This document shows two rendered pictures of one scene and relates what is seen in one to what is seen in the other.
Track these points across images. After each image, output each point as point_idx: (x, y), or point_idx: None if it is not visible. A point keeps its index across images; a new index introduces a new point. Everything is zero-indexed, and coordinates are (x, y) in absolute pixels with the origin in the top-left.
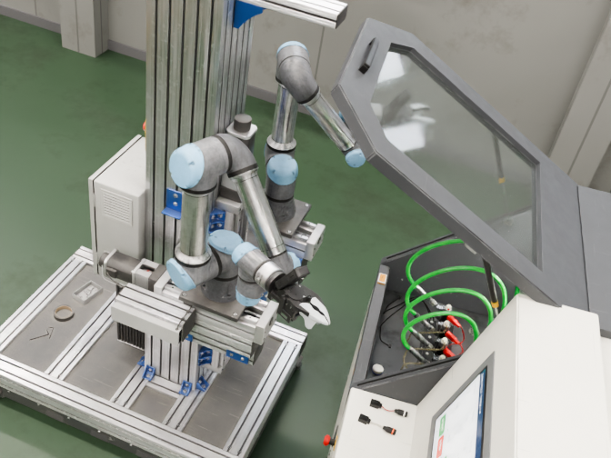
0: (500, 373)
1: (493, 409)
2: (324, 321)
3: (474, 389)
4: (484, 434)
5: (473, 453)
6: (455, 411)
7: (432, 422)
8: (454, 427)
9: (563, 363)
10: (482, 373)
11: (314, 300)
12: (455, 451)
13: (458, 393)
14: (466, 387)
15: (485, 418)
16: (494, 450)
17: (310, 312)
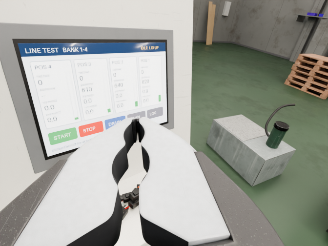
0: (44, 8)
1: (91, 24)
2: (152, 120)
3: (42, 68)
4: (115, 38)
5: (126, 56)
6: (55, 110)
7: (45, 167)
8: (79, 104)
9: None
10: (24, 51)
11: (65, 221)
12: (110, 91)
13: (27, 111)
14: (29, 89)
15: (98, 36)
16: (135, 22)
17: (186, 152)
